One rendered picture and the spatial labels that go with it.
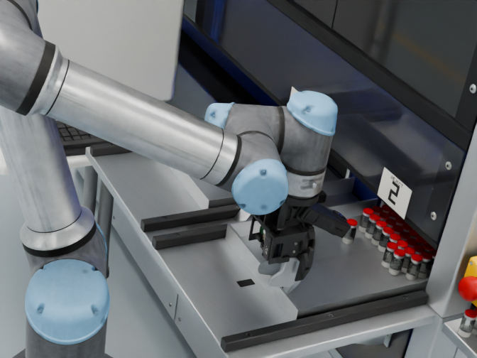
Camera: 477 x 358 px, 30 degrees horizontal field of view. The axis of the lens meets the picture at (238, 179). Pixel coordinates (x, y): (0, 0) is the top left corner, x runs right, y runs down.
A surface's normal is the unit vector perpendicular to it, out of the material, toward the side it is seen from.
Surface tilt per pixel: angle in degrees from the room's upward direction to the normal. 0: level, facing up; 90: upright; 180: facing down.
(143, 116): 51
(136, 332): 0
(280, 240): 90
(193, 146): 67
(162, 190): 0
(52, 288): 7
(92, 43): 90
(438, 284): 90
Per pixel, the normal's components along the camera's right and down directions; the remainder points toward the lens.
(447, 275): -0.88, 0.13
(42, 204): 0.11, 0.53
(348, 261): 0.14, -0.85
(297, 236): 0.45, 0.51
